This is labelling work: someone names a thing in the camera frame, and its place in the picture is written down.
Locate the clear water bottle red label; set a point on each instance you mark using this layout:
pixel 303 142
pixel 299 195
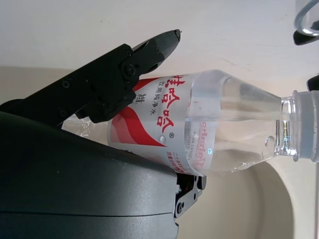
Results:
pixel 224 112

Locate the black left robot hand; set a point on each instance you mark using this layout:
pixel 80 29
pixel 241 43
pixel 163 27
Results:
pixel 301 39

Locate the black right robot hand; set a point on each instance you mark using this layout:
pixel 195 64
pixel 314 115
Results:
pixel 62 179

